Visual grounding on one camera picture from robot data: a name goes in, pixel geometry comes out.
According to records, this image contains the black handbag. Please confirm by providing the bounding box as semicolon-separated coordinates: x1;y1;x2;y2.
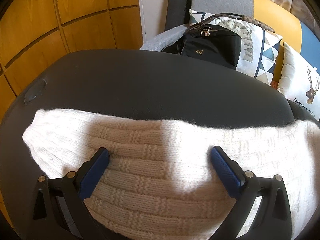
165;24;242;70

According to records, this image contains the deer print pillow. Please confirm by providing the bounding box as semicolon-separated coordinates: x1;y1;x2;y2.
277;42;320;122

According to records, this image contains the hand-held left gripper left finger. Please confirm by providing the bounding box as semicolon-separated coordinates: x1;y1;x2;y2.
32;147;110;240

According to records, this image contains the white knit sweater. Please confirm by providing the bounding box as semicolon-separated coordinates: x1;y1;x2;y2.
22;109;320;240

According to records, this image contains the triangle print pillow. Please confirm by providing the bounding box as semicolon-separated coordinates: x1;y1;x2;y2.
189;9;283;85

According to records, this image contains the black rolled mat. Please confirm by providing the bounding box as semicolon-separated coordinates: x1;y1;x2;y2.
164;0;198;32

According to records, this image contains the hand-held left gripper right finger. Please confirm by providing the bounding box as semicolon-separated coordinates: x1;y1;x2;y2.
211;145;292;240

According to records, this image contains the wooden wardrobe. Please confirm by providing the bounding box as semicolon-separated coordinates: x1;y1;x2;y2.
0;0;144;225

